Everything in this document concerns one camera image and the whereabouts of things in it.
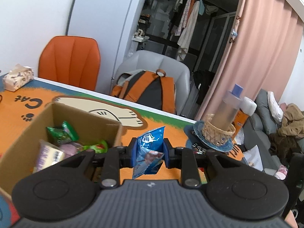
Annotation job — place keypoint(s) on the orange spray can white cap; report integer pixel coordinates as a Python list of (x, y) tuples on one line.
[(247, 108)]

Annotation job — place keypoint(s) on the brown cardboard box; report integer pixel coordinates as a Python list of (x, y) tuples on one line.
[(58, 124)]

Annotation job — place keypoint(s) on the grey armchair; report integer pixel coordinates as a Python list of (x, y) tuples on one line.
[(148, 60)]

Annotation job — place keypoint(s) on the person's right hand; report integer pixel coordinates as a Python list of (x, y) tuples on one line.
[(290, 220)]

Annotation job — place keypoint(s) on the woven bamboo basket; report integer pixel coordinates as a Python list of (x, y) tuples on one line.
[(213, 134)]

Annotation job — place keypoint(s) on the dark green snack packet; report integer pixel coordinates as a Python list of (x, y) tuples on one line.
[(63, 134)]

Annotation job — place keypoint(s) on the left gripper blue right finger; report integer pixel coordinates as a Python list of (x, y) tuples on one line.
[(184, 159)]

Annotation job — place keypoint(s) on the clear bottle purple cap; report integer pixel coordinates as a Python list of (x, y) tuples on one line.
[(228, 108)]

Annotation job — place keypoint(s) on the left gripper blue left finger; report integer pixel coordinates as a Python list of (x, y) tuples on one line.
[(113, 161)]

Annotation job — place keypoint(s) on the light green snack packet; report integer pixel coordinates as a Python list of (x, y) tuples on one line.
[(101, 147)]

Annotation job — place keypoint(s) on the blue snack packet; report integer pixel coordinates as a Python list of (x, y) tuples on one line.
[(150, 152)]

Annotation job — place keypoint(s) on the floral tissue pack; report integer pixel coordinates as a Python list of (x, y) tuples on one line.
[(18, 77)]

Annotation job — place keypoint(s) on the brown clothes pile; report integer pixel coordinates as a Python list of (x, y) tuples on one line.
[(285, 141)]

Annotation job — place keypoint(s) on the white sandwich cracker package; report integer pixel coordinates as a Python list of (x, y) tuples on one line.
[(48, 155)]

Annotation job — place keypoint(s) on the pink curtain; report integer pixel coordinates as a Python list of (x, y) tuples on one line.
[(261, 50)]

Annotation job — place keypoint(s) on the white refrigerator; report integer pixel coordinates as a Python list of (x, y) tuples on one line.
[(112, 24)]

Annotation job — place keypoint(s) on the orange chair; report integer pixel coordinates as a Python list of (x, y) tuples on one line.
[(72, 60)]

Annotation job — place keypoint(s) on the orange black backpack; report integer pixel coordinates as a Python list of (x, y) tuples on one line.
[(152, 89)]

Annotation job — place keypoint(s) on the blue ceramic plate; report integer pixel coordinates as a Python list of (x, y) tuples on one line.
[(195, 136)]

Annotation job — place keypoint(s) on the hanging clothes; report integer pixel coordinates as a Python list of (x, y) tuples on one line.
[(182, 22)]

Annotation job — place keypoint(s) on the grey sofa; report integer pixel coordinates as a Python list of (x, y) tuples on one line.
[(257, 129)]

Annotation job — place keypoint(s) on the purple snack packet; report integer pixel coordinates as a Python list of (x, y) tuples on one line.
[(70, 149)]

